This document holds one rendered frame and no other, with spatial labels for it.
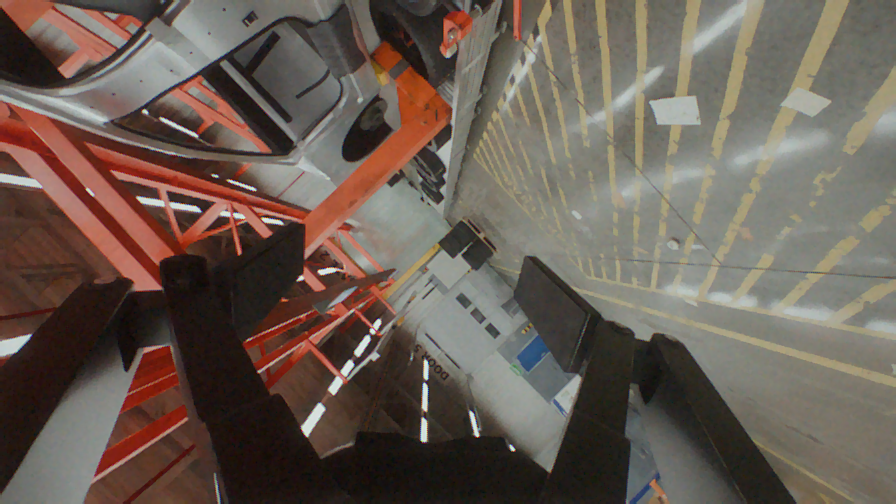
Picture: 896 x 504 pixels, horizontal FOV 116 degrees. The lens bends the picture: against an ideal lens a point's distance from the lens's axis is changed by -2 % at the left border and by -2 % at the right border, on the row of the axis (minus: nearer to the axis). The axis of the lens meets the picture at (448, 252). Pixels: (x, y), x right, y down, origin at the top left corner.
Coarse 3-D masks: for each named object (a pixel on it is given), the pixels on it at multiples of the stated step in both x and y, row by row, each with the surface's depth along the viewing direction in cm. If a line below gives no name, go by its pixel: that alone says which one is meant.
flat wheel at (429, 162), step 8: (424, 152) 443; (432, 152) 443; (416, 160) 491; (424, 160) 444; (432, 160) 445; (440, 160) 450; (424, 168) 486; (432, 168) 449; (440, 168) 457; (432, 176) 471; (440, 176) 473
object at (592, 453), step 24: (600, 336) 11; (624, 336) 11; (600, 360) 9; (624, 360) 10; (600, 384) 8; (624, 384) 8; (576, 408) 7; (600, 408) 7; (624, 408) 8; (576, 432) 6; (600, 432) 6; (624, 432) 7; (552, 456) 8; (576, 456) 5; (600, 456) 5; (624, 456) 6; (552, 480) 5; (576, 480) 5; (600, 480) 5; (624, 480) 5
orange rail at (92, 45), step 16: (48, 16) 452; (64, 16) 466; (80, 32) 494; (128, 32) 716; (96, 48) 526; (112, 48) 543; (64, 64) 520; (80, 64) 529; (176, 96) 706; (192, 96) 746; (208, 96) 1016; (208, 112) 808; (224, 112) 1108; (240, 128) 941; (256, 144) 1055
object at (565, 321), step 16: (528, 256) 18; (528, 272) 18; (544, 272) 16; (528, 288) 17; (544, 288) 15; (560, 288) 14; (528, 304) 17; (544, 304) 15; (560, 304) 14; (576, 304) 13; (544, 320) 15; (560, 320) 14; (576, 320) 12; (592, 320) 12; (544, 336) 15; (560, 336) 13; (576, 336) 12; (592, 336) 12; (560, 352) 13; (576, 352) 13; (576, 368) 13
